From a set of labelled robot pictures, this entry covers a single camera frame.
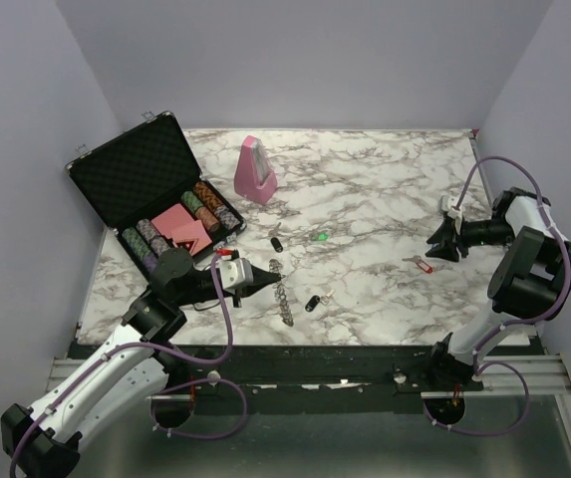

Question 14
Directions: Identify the purple cable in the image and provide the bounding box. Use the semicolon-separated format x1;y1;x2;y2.
9;253;249;477
422;154;571;435

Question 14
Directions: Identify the black tag key centre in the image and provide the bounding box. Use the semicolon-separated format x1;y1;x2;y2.
305;290;334;313

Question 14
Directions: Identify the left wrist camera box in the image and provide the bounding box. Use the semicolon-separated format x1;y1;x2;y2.
216;249;254;292

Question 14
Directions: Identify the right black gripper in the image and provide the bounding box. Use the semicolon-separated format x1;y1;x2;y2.
426;216;516;264

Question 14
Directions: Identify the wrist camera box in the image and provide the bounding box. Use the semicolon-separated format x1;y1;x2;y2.
438;195;463;234
216;249;254;292

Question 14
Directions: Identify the black poker chip case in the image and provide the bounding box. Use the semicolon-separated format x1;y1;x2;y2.
66;111;247;279

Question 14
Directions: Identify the black tag key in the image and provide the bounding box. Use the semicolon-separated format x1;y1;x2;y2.
269;222;283;253
305;290;334;313

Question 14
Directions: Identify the black front mounting rail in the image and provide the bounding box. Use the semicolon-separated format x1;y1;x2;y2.
65;341;495;415

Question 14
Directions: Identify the green tag key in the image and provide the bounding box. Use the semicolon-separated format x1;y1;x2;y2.
310;231;329;242

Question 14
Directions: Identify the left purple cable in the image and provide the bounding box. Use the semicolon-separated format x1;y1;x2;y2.
9;253;249;477

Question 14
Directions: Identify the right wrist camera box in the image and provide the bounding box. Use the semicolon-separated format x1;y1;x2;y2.
438;195;463;234

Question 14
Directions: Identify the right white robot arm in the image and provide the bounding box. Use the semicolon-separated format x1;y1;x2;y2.
424;187;571;390

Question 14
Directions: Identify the red tag key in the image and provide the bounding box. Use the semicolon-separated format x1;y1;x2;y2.
403;255;433;274

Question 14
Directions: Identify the black tag key left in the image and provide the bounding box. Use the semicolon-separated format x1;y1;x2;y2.
269;222;283;253

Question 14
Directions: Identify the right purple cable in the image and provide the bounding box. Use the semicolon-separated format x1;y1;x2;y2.
422;154;571;435

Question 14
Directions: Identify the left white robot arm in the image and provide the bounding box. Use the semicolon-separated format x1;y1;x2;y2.
1;248;281;477

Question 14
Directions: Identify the pink metronome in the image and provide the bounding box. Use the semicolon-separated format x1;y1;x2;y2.
233;135;278;205

